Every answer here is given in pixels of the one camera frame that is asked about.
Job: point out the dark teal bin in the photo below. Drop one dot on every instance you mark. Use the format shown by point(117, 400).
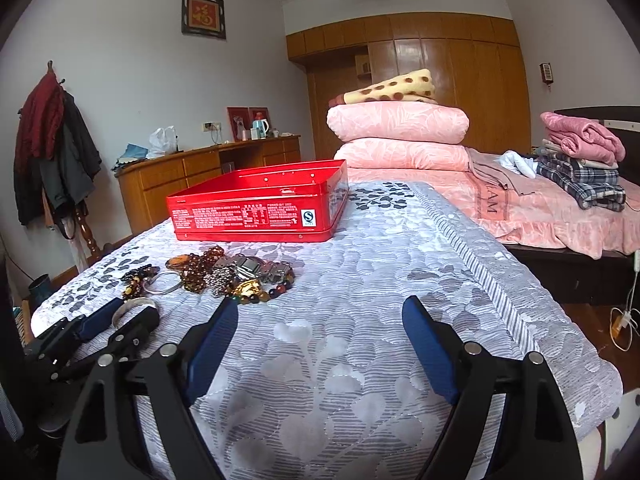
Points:
point(39, 290)

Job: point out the round amber pendant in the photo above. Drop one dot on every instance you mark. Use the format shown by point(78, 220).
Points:
point(179, 261)

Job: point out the wide silver bangle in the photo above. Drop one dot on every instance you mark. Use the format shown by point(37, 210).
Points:
point(142, 302)

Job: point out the dark wooden headboard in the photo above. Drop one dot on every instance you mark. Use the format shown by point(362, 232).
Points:
point(600, 112)

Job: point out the blue cloth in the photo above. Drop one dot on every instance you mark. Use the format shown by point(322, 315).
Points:
point(131, 154)

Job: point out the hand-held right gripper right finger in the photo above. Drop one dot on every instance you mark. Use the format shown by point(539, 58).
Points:
point(430, 347)

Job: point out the white plastic bag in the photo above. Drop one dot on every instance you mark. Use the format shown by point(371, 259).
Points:
point(164, 141)

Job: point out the taupe blanket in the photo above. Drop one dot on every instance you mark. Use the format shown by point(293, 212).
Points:
point(492, 185)

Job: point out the wall socket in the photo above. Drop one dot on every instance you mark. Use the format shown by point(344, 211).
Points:
point(211, 126)

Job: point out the gold charm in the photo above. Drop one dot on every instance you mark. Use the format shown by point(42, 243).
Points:
point(247, 288)

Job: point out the yellow spotted blanket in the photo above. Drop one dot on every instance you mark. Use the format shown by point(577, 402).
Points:
point(395, 89)

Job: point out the framed wall picture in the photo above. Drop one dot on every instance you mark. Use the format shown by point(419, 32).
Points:
point(203, 14)

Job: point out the red tin box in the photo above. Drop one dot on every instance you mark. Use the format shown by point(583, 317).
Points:
point(260, 200)

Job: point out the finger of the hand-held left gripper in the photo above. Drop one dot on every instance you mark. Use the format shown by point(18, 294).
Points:
point(100, 317)
point(135, 329)

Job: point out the white cloth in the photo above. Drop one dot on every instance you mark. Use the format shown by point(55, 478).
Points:
point(515, 162)

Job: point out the grey leaf-pattern bed cover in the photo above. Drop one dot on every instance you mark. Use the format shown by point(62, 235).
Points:
point(350, 335)

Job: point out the pink bedspread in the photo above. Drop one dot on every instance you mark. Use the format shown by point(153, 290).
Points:
point(545, 210)

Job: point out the red photo frame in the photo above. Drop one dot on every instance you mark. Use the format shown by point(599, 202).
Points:
point(236, 122)
point(260, 112)

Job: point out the folded pink blanket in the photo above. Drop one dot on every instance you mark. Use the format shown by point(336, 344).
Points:
point(585, 135)

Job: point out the grey paper bag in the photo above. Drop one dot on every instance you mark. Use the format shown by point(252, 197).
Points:
point(227, 166)

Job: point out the thin silver bangle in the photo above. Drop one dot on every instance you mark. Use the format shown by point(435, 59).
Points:
point(150, 288)

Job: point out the folded plaid clothes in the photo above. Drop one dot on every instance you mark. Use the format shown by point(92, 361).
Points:
point(585, 180)

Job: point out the folded pink quilt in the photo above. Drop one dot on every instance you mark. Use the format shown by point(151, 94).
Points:
point(400, 121)
point(400, 155)

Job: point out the wooden wardrobe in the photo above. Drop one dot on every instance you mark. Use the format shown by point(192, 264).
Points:
point(475, 80)

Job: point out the dark hanging jackets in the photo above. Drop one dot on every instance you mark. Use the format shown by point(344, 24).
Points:
point(70, 160)

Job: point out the wooden desk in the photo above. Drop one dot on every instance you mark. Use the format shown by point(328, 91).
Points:
point(165, 175)

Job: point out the wooden coat rack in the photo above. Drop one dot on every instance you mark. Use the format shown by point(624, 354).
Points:
point(86, 230)

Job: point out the folded beige clothes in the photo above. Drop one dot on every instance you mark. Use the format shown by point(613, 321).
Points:
point(595, 162)

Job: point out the teal electric kettle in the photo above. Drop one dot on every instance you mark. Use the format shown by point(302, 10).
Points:
point(259, 129)

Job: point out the dark bed frame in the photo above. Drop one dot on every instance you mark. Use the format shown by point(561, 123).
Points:
point(560, 270)

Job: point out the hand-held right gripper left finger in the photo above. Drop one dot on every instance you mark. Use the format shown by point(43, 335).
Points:
point(215, 342)

